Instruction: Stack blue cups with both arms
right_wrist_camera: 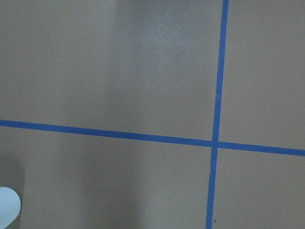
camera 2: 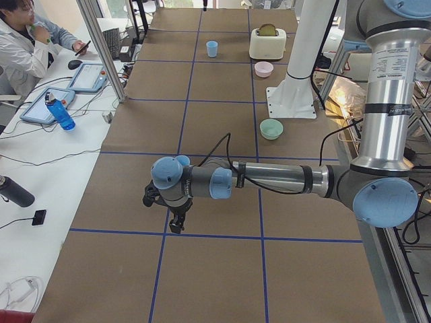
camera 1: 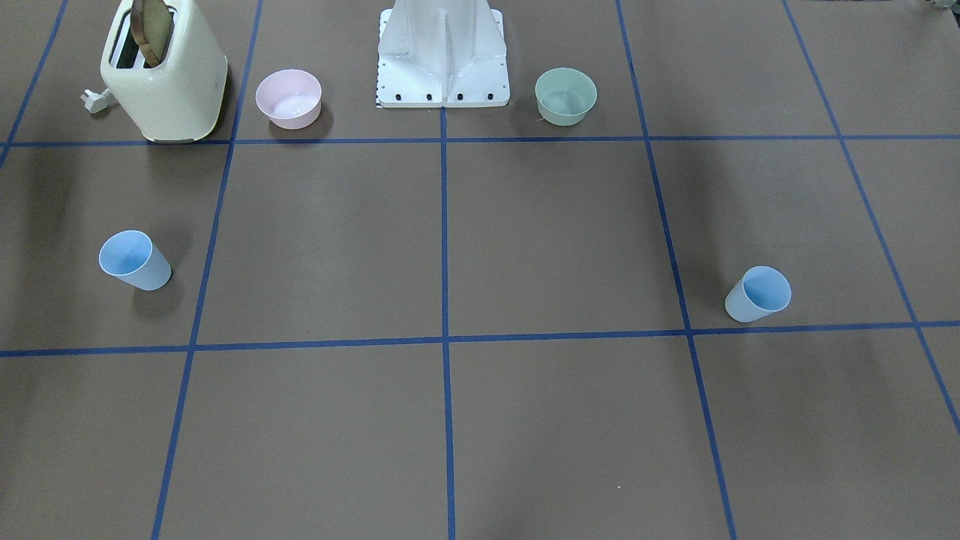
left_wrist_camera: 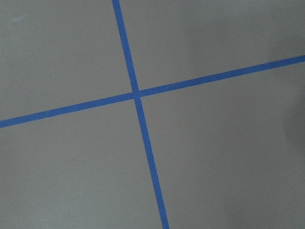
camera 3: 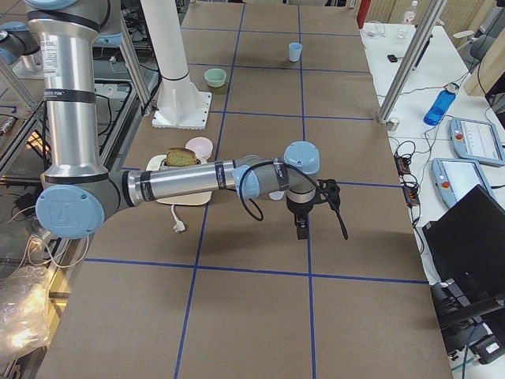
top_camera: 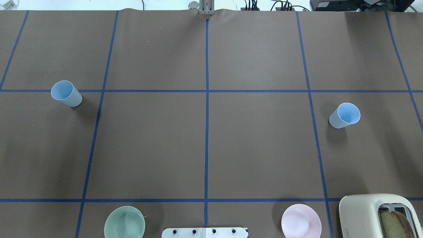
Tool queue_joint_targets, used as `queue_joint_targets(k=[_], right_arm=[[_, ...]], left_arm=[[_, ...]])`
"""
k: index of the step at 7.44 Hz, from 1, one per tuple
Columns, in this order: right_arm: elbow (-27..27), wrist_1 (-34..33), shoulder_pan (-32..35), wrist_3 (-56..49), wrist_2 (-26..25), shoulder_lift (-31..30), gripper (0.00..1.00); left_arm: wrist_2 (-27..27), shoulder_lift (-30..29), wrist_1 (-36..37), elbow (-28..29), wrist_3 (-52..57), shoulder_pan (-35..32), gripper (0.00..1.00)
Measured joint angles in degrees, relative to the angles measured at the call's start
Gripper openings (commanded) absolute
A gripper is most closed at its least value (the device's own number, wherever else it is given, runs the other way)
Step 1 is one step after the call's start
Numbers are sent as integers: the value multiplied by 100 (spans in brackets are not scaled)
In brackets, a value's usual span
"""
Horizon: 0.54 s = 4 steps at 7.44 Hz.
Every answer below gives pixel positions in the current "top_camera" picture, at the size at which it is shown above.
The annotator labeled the toast slice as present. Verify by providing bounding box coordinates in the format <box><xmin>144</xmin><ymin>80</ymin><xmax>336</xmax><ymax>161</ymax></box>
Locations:
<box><xmin>380</xmin><ymin>211</ymin><xmax>416</xmax><ymax>238</ymax></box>

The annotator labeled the light blue cup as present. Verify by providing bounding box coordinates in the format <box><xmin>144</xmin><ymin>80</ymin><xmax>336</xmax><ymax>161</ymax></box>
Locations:
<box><xmin>51</xmin><ymin>80</ymin><xmax>83</xmax><ymax>107</ymax></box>
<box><xmin>329</xmin><ymin>102</ymin><xmax>361</xmax><ymax>129</ymax></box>

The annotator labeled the black device top right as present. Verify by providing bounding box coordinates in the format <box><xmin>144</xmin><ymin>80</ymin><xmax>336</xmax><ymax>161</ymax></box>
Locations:
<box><xmin>310</xmin><ymin>0</ymin><xmax>414</xmax><ymax>12</ymax></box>

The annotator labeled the pink bowl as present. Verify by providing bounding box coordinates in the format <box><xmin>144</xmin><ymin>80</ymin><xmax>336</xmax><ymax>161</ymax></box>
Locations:
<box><xmin>281</xmin><ymin>204</ymin><xmax>322</xmax><ymax>238</ymax></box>

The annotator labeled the green bowl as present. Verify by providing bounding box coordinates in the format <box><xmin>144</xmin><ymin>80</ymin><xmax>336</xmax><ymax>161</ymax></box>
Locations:
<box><xmin>104</xmin><ymin>206</ymin><xmax>146</xmax><ymax>238</ymax></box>

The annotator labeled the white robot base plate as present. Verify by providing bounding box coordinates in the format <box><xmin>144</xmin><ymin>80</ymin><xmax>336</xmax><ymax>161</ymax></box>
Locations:
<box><xmin>161</xmin><ymin>227</ymin><xmax>249</xmax><ymax>238</ymax></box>

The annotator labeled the aluminium frame post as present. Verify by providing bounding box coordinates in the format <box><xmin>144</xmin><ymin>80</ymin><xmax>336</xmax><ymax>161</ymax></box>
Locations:
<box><xmin>198</xmin><ymin>0</ymin><xmax>215</xmax><ymax>16</ymax></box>

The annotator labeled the cream toaster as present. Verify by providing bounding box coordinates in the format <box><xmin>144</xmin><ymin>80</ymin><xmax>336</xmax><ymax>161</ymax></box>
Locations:
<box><xmin>339</xmin><ymin>193</ymin><xmax>422</xmax><ymax>238</ymax></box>

